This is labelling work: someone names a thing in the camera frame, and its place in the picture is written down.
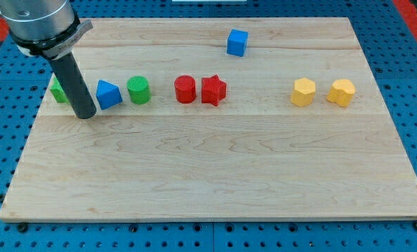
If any blue cube block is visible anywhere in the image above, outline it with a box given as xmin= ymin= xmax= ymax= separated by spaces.
xmin=227 ymin=29 xmax=248 ymax=57

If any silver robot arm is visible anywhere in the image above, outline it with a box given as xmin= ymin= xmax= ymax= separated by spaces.
xmin=0 ymin=0 xmax=97 ymax=119

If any blue triangle block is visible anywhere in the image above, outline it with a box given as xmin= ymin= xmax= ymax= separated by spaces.
xmin=96 ymin=80 xmax=122 ymax=110

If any light wooden board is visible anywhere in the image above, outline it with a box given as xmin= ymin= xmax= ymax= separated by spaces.
xmin=0 ymin=17 xmax=417 ymax=223

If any red cylinder block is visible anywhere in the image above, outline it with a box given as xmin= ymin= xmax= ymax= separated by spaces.
xmin=174 ymin=75 xmax=196 ymax=104

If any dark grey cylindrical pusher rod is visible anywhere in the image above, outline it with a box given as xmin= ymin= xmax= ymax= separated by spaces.
xmin=48 ymin=52 xmax=97 ymax=119

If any red star block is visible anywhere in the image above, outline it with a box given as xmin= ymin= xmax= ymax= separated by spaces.
xmin=201 ymin=75 xmax=227 ymax=106

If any yellow hexagon block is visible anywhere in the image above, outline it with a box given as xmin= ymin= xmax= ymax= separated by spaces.
xmin=290 ymin=78 xmax=316 ymax=107

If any green block behind rod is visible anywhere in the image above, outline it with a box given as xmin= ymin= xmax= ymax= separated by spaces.
xmin=50 ymin=77 xmax=69 ymax=104

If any yellow heart block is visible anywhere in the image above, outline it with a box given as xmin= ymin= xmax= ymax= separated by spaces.
xmin=326 ymin=79 xmax=355 ymax=107

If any green cylinder block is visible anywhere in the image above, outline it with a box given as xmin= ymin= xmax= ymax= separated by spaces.
xmin=127 ymin=76 xmax=151 ymax=104

